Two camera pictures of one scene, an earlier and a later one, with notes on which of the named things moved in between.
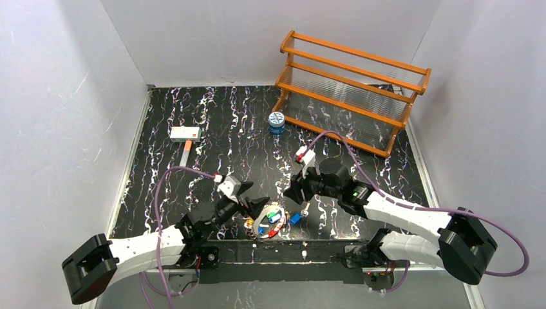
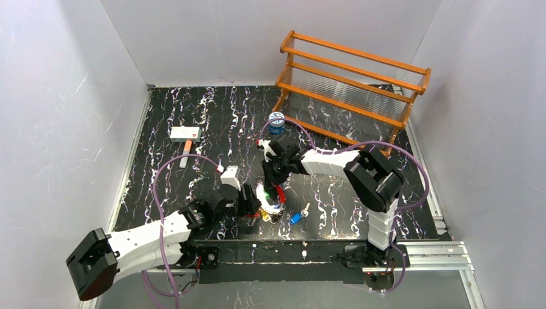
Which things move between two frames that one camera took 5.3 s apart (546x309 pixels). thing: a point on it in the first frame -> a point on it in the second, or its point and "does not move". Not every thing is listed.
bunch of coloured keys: [256, 226] -> [270, 212]
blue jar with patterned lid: [277, 122] does not move
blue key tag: [295, 219] does not move
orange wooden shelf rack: [358, 98] does not move
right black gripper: [307, 188] -> [273, 176]
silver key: [305, 212] does not move
